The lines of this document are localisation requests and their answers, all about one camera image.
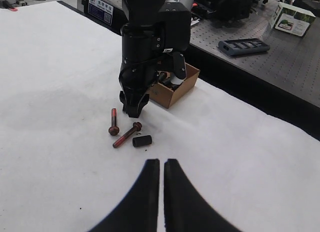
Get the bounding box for perforated metal bench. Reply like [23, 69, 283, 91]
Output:
[189, 0, 320, 110]

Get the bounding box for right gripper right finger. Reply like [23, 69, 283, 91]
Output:
[163, 158, 244, 232]

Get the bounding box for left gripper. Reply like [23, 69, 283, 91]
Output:
[118, 51, 166, 118]

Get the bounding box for rusty red flanged bolt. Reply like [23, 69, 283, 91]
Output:
[107, 108, 120, 137]
[112, 122, 143, 149]

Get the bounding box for black cylindrical sleeve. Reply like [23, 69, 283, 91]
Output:
[132, 135, 154, 148]

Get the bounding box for black sleeve with bolt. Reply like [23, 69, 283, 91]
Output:
[157, 71, 179, 90]

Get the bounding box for brown cardboard box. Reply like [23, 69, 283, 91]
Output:
[146, 62, 201, 109]

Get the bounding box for white and green carton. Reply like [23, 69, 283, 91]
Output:
[268, 2, 317, 38]

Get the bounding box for dark grey flat case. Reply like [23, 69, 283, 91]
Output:
[217, 38, 271, 57]

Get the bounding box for black cabinet with blue label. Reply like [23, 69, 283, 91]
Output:
[82, 0, 130, 36]

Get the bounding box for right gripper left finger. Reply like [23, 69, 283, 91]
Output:
[87, 158, 160, 232]

